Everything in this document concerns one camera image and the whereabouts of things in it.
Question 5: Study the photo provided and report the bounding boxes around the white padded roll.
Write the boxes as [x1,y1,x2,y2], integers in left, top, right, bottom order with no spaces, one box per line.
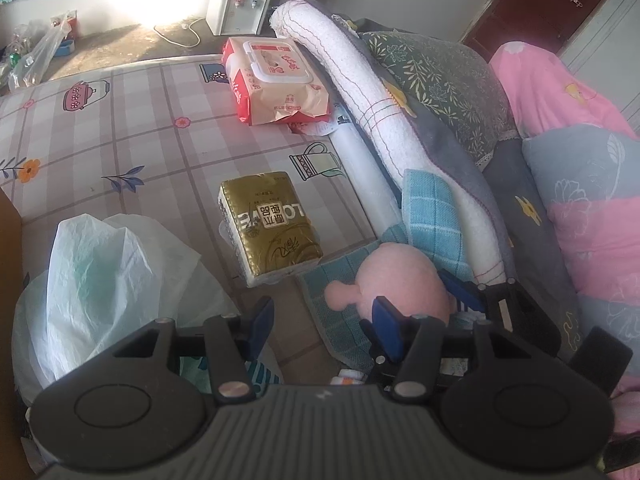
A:
[332,102,403,233]

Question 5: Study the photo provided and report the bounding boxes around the teal checked towel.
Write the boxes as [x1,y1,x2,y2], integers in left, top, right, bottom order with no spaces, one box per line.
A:
[297,222,476,368]

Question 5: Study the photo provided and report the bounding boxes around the white power cable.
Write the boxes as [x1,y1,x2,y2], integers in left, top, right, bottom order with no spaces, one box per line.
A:
[152,17,208,50]

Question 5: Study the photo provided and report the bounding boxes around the pink plush toy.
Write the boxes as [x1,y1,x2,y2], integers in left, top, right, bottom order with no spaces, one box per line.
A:
[324,247,457,326]

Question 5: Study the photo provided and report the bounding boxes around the brown cardboard box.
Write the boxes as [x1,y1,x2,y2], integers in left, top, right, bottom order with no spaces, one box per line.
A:
[0,187,23,286]

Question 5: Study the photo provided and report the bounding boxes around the gold tissue pack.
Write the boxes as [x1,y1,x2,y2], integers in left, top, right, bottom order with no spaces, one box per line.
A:
[218,171,323,288]

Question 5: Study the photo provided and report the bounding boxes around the white water dispenser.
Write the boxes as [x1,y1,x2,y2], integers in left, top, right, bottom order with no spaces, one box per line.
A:
[206,0,279,37]

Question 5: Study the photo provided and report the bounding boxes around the checked printed bed mat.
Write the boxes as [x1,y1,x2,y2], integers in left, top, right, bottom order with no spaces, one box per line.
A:
[0,52,381,461]

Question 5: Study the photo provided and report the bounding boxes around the pink wet wipes pack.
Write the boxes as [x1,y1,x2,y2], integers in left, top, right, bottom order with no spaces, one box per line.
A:
[221,36,335,126]

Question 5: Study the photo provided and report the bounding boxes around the blue checked rolled towel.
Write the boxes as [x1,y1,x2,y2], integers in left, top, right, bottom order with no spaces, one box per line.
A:
[401,169,476,281]

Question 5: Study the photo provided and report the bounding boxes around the white quilted blanket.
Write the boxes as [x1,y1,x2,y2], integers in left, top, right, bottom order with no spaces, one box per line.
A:
[270,0,511,286]

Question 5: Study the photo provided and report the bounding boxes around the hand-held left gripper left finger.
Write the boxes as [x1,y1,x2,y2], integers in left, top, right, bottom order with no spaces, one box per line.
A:
[112,296,275,405]

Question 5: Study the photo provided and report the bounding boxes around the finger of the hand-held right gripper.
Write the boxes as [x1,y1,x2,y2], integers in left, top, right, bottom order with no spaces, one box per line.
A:
[360,320,404,387]
[440,270,562,362]

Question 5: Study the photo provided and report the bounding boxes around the brown door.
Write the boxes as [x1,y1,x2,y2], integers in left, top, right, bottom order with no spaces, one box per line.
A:
[460,0,626,56]

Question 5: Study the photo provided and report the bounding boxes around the grey leaf-print pillow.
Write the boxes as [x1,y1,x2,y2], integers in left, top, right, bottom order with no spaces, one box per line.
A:
[360,30,521,171]

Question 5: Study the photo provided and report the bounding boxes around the grey yellow-print bedsheet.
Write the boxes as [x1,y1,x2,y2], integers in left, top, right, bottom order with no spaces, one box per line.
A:
[330,12,591,361]

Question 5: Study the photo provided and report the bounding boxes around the clear plastic bag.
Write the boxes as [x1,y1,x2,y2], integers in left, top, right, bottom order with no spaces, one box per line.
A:
[7,10,76,92]

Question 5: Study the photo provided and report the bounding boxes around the white plastic bag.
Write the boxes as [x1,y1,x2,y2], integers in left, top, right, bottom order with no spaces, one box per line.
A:
[12,212,283,401]

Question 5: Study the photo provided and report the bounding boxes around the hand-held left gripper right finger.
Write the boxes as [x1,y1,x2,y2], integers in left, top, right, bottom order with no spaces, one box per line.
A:
[372,296,532,404]

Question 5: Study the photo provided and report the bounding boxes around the pink and grey quilt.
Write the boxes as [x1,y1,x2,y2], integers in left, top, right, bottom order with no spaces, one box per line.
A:
[487,41,640,461]

